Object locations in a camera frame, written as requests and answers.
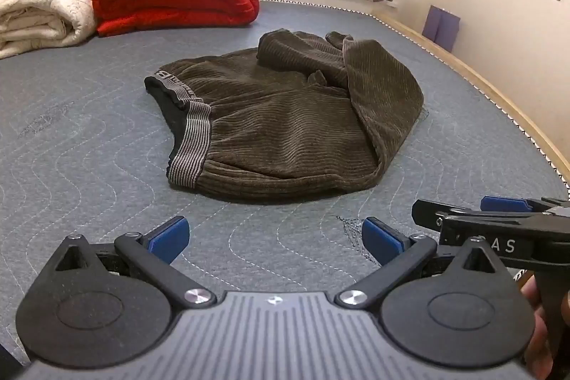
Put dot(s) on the cream folded blanket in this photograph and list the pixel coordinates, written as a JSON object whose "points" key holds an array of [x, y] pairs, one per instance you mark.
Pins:
{"points": [[40, 1]]}

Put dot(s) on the person's right hand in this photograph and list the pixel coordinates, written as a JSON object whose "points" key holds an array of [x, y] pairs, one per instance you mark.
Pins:
{"points": [[536, 331]]}

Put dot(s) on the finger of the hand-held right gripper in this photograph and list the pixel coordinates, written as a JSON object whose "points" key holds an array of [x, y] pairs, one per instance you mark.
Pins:
{"points": [[434, 211], [505, 204]]}

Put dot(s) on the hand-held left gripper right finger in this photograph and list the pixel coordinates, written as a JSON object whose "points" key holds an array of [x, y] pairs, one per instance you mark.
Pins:
{"points": [[382, 243]]}

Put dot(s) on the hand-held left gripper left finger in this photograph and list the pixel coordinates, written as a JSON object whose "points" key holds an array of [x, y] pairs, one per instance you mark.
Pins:
{"points": [[171, 240]]}

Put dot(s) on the grey quilted mattress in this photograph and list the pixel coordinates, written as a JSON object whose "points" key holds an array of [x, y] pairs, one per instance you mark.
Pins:
{"points": [[89, 148]]}

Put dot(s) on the purple mat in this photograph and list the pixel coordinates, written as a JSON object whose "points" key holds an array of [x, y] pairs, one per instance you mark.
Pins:
{"points": [[431, 24], [449, 32]]}

